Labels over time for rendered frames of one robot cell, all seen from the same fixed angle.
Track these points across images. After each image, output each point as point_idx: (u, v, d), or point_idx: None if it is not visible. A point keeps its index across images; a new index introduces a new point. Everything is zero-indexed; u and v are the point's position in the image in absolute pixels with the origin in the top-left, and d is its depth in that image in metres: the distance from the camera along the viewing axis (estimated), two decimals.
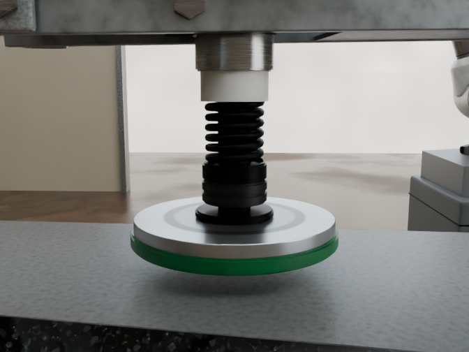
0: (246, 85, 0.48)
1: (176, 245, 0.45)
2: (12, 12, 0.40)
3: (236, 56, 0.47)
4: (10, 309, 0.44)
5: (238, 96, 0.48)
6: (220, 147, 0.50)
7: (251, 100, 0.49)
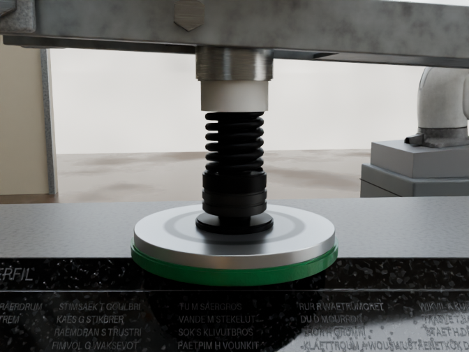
0: (246, 96, 0.49)
1: (242, 260, 0.44)
2: (12, 12, 0.40)
3: (236, 67, 0.47)
4: None
5: (238, 106, 0.49)
6: (220, 157, 0.50)
7: (251, 110, 0.49)
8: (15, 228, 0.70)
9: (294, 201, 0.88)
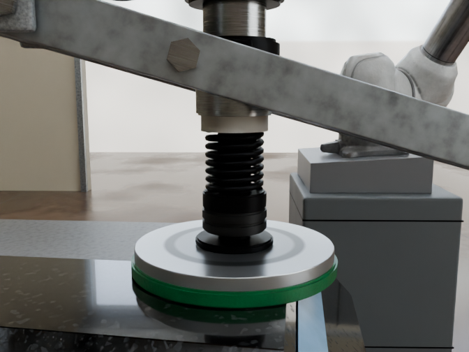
0: (246, 116, 0.49)
1: (158, 272, 0.47)
2: None
3: (236, 104, 0.48)
4: None
5: (238, 127, 0.49)
6: (220, 177, 0.50)
7: (251, 131, 0.49)
8: None
9: (1, 222, 0.73)
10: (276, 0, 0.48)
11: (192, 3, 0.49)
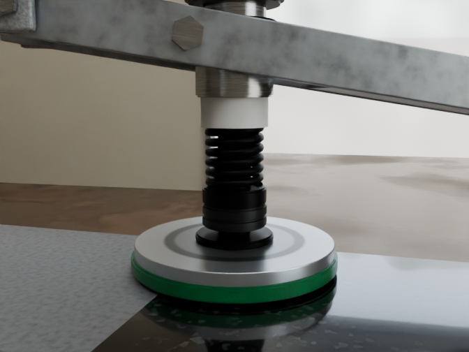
0: (246, 112, 0.49)
1: (167, 225, 0.61)
2: (12, 12, 0.40)
3: (236, 84, 0.48)
4: None
5: (238, 123, 0.49)
6: (220, 173, 0.50)
7: (251, 127, 0.49)
8: None
9: (344, 257, 0.58)
10: (276, 0, 0.48)
11: (192, 3, 0.49)
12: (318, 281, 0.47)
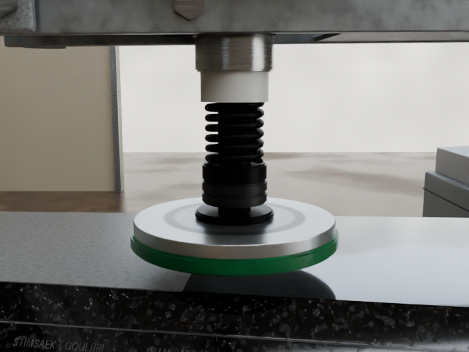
0: (246, 86, 0.48)
1: None
2: (12, 12, 0.40)
3: (236, 57, 0.47)
4: (159, 285, 0.49)
5: (238, 96, 0.48)
6: (220, 148, 0.50)
7: (251, 101, 0.49)
8: (0, 242, 0.64)
9: None
10: None
11: None
12: (268, 266, 0.44)
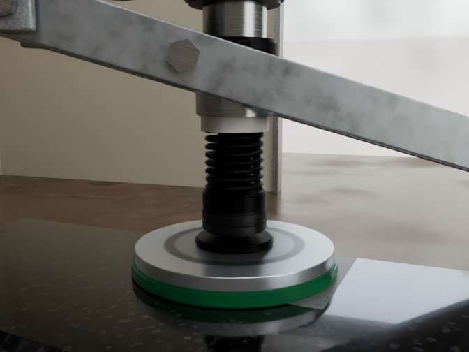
0: (246, 116, 0.49)
1: (287, 226, 0.63)
2: None
3: (236, 105, 0.48)
4: None
5: (238, 127, 0.49)
6: (220, 177, 0.50)
7: (251, 131, 0.49)
8: (72, 273, 0.53)
9: None
10: (276, 0, 0.48)
11: (192, 3, 0.49)
12: (154, 288, 0.47)
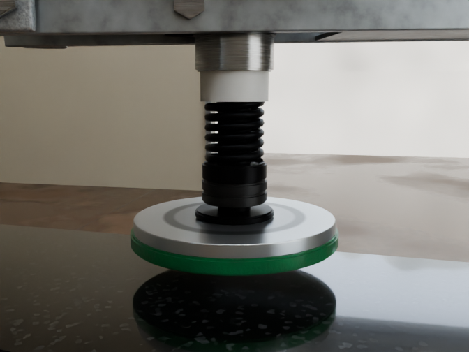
0: (246, 85, 0.48)
1: (153, 239, 0.46)
2: (12, 12, 0.40)
3: (236, 56, 0.47)
4: None
5: (238, 96, 0.48)
6: (220, 147, 0.50)
7: (251, 100, 0.49)
8: None
9: (347, 257, 0.58)
10: None
11: None
12: None
